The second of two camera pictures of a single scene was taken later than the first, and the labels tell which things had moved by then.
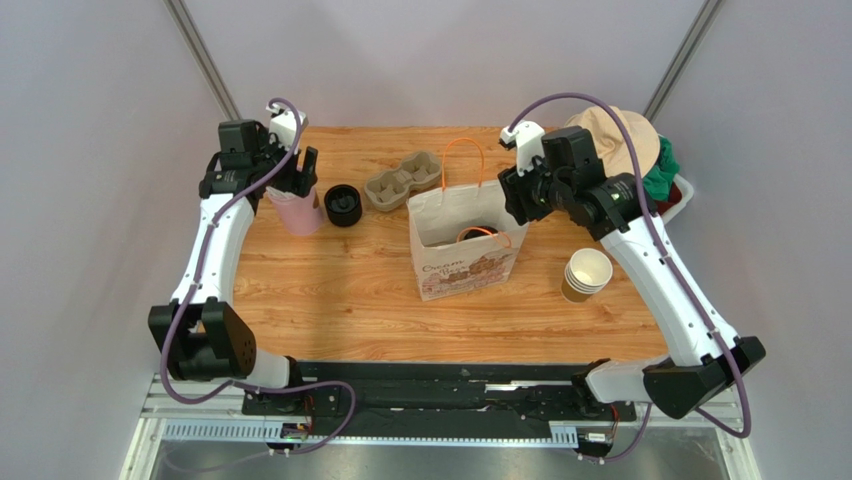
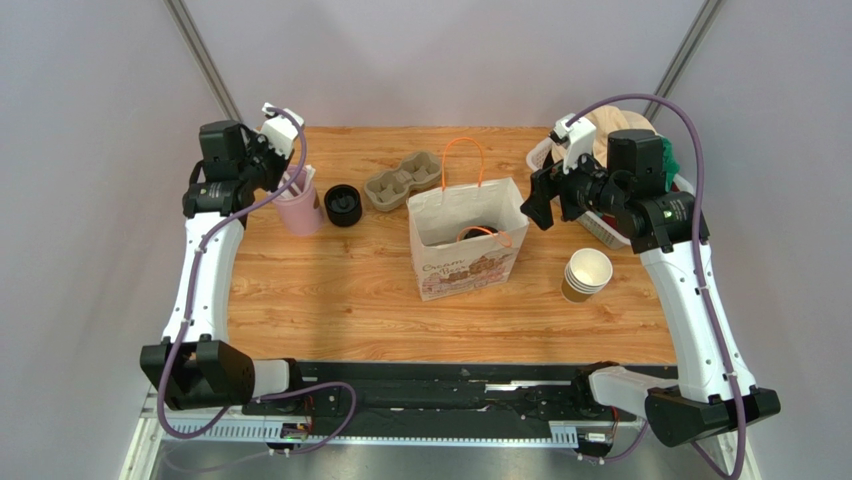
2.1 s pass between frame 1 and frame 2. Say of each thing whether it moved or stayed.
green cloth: stayed
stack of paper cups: stayed
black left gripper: moved
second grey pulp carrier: stayed
